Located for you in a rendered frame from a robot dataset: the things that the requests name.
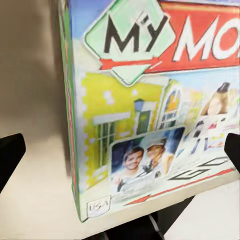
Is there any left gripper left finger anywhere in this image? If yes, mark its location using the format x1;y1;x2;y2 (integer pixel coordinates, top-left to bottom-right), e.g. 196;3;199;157
0;133;26;193

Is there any board game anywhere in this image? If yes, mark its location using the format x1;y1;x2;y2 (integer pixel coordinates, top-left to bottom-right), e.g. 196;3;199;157
58;0;240;223

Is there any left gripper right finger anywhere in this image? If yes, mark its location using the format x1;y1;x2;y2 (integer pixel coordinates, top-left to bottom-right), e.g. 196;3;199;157
224;132;240;173

